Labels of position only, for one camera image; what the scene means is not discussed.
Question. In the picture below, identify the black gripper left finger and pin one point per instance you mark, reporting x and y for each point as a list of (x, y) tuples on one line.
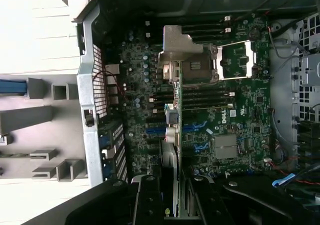
[(147, 200)]

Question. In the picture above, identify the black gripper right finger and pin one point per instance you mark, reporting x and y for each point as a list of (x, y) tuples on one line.
[(207, 202)]

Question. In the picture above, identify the silver chipset heatsink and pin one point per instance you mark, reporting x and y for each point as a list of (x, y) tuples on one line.
[(225, 147)]

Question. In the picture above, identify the blue expansion slot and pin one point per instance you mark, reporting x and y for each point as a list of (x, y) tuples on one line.
[(155, 131)]

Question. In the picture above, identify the green motherboard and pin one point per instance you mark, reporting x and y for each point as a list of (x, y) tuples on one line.
[(225, 125)]

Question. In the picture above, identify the open black PC case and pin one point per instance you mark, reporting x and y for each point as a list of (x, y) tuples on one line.
[(86, 97)]

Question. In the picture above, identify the grey parts rack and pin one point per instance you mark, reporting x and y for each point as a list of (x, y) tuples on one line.
[(25, 135)]

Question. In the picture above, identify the green RAM stick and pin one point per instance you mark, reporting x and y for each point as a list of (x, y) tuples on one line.
[(15, 155)]

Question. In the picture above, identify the silver disk bay cage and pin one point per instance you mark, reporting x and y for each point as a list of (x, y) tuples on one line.
[(310, 70)]

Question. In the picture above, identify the blue disk carrier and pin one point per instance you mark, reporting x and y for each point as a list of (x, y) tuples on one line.
[(12, 86)]

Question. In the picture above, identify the CPU socket with metal frame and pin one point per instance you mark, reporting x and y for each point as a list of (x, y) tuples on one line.
[(248, 55)]

